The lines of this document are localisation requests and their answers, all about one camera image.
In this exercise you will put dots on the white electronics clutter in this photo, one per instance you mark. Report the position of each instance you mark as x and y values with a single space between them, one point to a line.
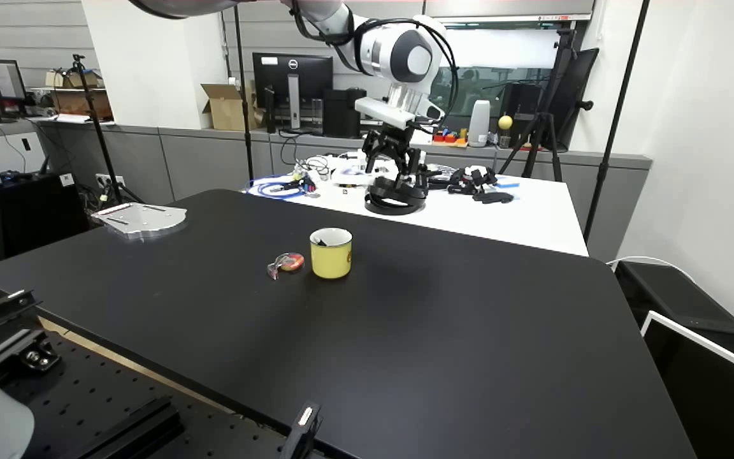
343 170

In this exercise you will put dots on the thin black stand pole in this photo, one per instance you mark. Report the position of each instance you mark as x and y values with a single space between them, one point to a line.
617 129

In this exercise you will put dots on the black computer tower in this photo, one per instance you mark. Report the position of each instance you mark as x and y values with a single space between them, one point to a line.
343 117

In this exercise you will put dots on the black upright pole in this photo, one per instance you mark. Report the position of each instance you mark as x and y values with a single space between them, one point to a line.
242 92

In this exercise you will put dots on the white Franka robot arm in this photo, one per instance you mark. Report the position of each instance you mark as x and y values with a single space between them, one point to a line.
392 52

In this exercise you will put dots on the brown wooden crate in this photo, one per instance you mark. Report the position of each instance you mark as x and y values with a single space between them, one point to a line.
78 103

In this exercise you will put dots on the black game controllers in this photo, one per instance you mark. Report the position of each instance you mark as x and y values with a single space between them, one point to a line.
471 179

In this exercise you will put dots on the dark glass window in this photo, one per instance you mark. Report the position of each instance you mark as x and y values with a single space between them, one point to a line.
520 86

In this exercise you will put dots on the black clamp bracket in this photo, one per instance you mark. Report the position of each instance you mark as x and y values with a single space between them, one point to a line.
302 435

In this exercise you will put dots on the white table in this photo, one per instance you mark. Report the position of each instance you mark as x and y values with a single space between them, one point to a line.
503 220

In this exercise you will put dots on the small open cardboard box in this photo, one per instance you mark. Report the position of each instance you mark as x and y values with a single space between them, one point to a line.
227 112

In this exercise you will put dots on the black aluminium rail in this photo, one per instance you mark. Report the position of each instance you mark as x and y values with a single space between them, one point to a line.
1 333

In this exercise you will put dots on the small red objects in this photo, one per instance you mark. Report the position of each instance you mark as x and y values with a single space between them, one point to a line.
454 136

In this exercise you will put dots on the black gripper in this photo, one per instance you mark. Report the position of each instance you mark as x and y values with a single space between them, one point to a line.
392 143

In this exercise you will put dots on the grey cabinet counter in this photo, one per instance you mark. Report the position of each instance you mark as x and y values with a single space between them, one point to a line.
188 161

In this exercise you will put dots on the yellow ball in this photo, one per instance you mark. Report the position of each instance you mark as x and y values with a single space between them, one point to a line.
504 124

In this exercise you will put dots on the white framed black panel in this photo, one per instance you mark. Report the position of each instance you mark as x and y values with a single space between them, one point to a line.
715 400

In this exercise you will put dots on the white cylinder bottle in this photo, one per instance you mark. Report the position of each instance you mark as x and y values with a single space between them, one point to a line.
479 124

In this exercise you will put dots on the black perforated breadboard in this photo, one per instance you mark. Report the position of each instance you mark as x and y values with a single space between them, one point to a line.
94 391

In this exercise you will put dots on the black box stool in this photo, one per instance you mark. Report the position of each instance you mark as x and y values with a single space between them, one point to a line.
680 302

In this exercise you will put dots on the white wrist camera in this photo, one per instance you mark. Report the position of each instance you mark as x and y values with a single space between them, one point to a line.
382 113

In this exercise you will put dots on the black computer monitor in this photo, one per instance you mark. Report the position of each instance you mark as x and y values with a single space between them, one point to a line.
279 76

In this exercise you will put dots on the silver metal plate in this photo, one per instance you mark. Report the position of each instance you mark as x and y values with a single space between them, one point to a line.
137 220

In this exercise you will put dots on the yellow enamel mug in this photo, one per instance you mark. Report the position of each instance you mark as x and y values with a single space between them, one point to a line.
332 261

